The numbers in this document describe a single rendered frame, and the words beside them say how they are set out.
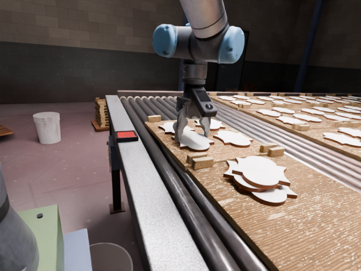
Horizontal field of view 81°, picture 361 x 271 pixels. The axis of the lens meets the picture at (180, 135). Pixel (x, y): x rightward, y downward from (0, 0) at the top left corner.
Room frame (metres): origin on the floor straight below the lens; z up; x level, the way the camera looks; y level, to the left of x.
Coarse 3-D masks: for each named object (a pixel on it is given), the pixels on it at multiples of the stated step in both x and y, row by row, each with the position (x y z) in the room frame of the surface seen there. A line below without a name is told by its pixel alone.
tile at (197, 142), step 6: (186, 132) 0.71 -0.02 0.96; (192, 132) 0.72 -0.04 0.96; (174, 138) 0.66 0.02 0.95; (180, 138) 0.66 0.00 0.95; (186, 138) 0.66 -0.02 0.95; (192, 138) 0.67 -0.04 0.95; (198, 138) 0.67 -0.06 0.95; (204, 138) 0.68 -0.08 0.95; (180, 144) 0.62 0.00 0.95; (186, 144) 0.62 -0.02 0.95; (192, 144) 0.62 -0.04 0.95; (198, 144) 0.63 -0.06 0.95; (204, 144) 0.63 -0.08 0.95; (210, 144) 0.65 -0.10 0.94; (192, 150) 0.60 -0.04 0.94; (198, 150) 0.59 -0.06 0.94; (204, 150) 0.60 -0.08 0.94
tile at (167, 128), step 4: (164, 124) 0.82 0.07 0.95; (168, 124) 0.82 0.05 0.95; (172, 124) 0.83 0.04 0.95; (160, 128) 0.79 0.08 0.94; (164, 128) 0.77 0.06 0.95; (168, 128) 0.77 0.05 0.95; (172, 128) 0.78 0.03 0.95; (184, 128) 0.79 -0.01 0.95; (188, 128) 0.79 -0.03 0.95; (168, 132) 0.74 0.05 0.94; (172, 132) 0.73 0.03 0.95
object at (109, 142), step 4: (112, 136) 0.89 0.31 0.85; (108, 140) 0.87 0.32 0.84; (112, 140) 0.89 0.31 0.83; (108, 144) 0.87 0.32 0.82; (112, 144) 0.84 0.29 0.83; (112, 148) 0.83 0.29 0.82; (112, 152) 0.83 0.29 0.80; (116, 152) 0.83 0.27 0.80; (112, 156) 0.83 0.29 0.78; (116, 156) 0.83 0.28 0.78; (112, 160) 0.83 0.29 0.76; (116, 160) 0.83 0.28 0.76; (112, 164) 0.82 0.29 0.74; (116, 164) 0.83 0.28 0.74; (112, 168) 0.82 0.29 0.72; (116, 168) 0.83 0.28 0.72
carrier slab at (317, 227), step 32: (288, 160) 0.59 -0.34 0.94; (224, 192) 0.39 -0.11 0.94; (320, 192) 0.42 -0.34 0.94; (352, 192) 0.43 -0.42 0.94; (256, 224) 0.30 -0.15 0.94; (288, 224) 0.31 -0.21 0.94; (320, 224) 0.32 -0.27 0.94; (352, 224) 0.32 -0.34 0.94; (288, 256) 0.24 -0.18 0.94; (320, 256) 0.25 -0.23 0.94; (352, 256) 0.25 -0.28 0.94
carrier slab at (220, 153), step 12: (168, 120) 0.91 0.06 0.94; (192, 120) 0.94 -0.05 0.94; (216, 120) 0.97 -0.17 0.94; (156, 132) 0.75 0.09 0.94; (216, 132) 0.80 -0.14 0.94; (240, 132) 0.82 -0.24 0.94; (168, 144) 0.64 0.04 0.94; (216, 144) 0.67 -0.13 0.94; (252, 144) 0.70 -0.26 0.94; (180, 156) 0.56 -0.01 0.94; (216, 156) 0.57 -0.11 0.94; (228, 156) 0.58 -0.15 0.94; (240, 156) 0.59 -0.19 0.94
